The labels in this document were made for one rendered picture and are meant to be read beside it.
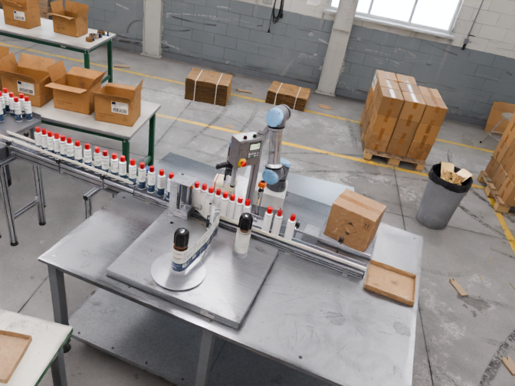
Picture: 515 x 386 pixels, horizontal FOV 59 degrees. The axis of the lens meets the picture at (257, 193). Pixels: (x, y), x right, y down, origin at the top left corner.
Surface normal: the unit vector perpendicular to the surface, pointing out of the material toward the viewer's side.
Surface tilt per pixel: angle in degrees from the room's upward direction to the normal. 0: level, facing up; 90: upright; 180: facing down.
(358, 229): 90
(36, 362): 0
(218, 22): 90
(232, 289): 0
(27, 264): 0
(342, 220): 90
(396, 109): 90
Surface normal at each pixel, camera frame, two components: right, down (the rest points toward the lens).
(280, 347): 0.16, -0.82
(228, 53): -0.17, 0.52
